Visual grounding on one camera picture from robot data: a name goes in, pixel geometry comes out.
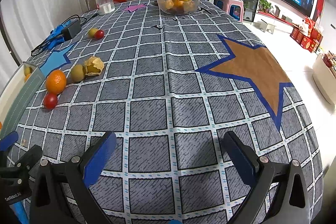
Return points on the potted green plant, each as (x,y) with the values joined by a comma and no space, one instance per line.
(265,5)

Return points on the white curtain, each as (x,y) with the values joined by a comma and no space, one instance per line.
(39,3)

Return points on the stack of red gift boxes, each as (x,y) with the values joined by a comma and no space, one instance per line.
(307,43)

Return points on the black power adapter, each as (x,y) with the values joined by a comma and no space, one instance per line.
(72,29)

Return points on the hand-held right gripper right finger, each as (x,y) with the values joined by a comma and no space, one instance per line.
(240,161)

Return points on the peel scrap in tray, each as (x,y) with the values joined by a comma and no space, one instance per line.
(95,62)

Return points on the pile of colourful packets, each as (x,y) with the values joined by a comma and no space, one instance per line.
(329,60)

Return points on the glass bowl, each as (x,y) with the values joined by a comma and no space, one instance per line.
(161,1)

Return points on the white box with grey rim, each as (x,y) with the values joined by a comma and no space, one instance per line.
(29,92)

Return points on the pink plastic stool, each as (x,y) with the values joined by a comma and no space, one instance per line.
(233,3)

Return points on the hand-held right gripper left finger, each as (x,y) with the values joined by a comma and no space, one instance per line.
(101,158)

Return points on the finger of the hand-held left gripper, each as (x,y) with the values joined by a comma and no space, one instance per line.
(9,140)
(30,159)

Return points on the small white stool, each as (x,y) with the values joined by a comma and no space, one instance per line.
(267,26)

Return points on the white low cabinet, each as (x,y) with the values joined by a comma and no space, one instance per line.
(324,82)

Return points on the grey checked star tablecloth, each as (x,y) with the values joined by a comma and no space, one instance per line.
(170,87)

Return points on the blue plastic bag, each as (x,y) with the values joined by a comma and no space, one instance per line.
(55,35)

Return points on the small husk scrap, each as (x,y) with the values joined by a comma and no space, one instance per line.
(24,142)

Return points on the red cherry tomato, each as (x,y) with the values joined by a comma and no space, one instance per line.
(50,101)
(99,34)

